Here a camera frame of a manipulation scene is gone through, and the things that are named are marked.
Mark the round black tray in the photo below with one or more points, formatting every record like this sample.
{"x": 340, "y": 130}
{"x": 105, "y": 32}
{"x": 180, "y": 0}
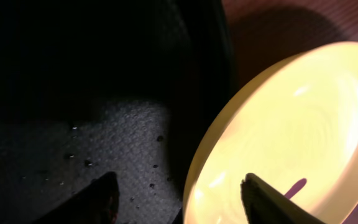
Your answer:
{"x": 90, "y": 87}

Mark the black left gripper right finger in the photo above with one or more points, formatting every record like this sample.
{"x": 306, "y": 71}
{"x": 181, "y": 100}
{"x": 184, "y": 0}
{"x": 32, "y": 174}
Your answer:
{"x": 265, "y": 205}

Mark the yellow plate with stain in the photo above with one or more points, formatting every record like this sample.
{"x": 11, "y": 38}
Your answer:
{"x": 295, "y": 126}

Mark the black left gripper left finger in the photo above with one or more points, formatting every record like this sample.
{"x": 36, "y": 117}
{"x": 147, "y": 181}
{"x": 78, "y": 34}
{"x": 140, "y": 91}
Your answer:
{"x": 98, "y": 203}

